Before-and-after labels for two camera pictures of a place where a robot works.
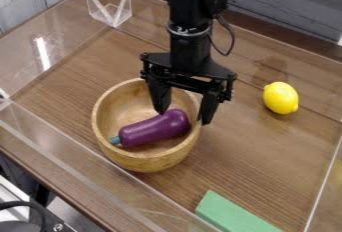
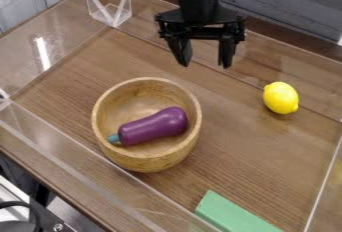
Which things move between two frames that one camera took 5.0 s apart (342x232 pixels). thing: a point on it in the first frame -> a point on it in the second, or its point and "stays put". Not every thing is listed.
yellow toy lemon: (280, 97) stays put
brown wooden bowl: (123, 108) stays put
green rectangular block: (231, 216) stays put
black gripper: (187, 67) -> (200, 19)
